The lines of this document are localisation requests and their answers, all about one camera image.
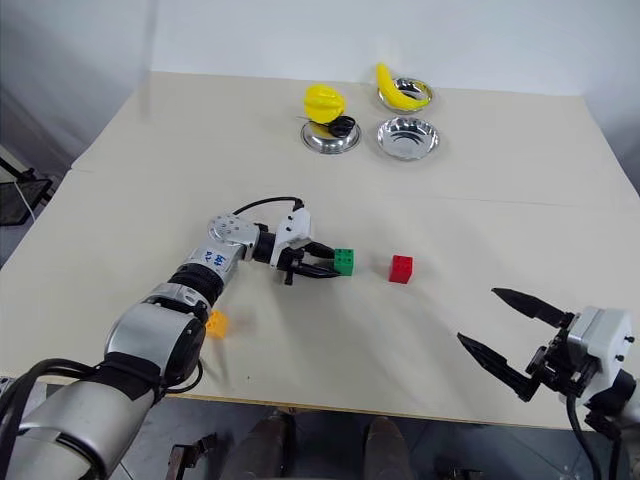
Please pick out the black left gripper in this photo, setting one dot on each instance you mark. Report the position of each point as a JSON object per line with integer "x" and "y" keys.
{"x": 287, "y": 260}

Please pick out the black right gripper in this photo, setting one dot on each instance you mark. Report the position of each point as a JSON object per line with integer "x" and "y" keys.
{"x": 555, "y": 365}

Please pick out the green toy cube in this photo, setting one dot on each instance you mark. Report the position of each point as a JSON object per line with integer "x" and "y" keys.
{"x": 345, "y": 262}

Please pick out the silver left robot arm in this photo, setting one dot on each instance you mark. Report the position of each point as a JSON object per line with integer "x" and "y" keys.
{"x": 145, "y": 335}

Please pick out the red toy cube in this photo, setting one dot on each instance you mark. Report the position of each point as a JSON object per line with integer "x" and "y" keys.
{"x": 401, "y": 270}

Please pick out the shiny steel bowl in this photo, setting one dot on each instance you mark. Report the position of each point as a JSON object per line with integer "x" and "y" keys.
{"x": 415, "y": 87}
{"x": 330, "y": 142}
{"x": 407, "y": 140}

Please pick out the yellow toy cube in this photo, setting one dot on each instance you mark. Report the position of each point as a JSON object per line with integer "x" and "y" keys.
{"x": 219, "y": 326}

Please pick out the small black object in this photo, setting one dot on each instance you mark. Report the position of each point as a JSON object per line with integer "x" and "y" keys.
{"x": 342, "y": 126}

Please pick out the yellow toy starfruit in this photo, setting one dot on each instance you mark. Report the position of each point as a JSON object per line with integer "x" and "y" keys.
{"x": 325, "y": 104}

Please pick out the dark rounded shape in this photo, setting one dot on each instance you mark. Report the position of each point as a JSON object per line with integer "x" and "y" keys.
{"x": 387, "y": 450}
{"x": 265, "y": 445}

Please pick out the yellow toy banana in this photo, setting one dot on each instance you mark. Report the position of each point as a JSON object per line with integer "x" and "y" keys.
{"x": 392, "y": 90}

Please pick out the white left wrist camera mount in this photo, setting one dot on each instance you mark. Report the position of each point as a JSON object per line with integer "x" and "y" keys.
{"x": 297, "y": 227}

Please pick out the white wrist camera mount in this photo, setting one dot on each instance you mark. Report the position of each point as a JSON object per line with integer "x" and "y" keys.
{"x": 297, "y": 227}
{"x": 600, "y": 340}

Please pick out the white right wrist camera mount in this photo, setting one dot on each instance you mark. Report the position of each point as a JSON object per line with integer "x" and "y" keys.
{"x": 600, "y": 340}

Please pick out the brown metal bracket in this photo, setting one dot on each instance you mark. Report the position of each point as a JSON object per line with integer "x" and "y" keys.
{"x": 189, "y": 455}

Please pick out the black metal frame stand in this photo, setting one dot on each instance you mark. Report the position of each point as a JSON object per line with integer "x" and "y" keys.
{"x": 20, "y": 200}

